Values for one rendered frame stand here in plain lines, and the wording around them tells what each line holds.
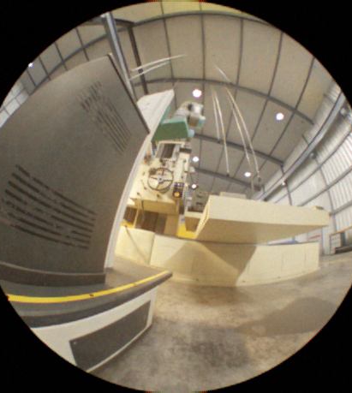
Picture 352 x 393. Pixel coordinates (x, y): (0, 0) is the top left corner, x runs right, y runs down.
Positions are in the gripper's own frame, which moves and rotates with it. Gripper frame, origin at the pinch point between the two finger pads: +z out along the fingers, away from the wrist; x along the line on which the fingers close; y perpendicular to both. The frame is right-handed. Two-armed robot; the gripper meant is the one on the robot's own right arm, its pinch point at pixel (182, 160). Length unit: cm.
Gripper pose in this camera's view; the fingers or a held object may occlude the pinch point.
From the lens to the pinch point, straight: 130.3
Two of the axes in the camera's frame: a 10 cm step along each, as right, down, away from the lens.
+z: -2.3, 9.7, 0.3
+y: -2.1, -0.2, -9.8
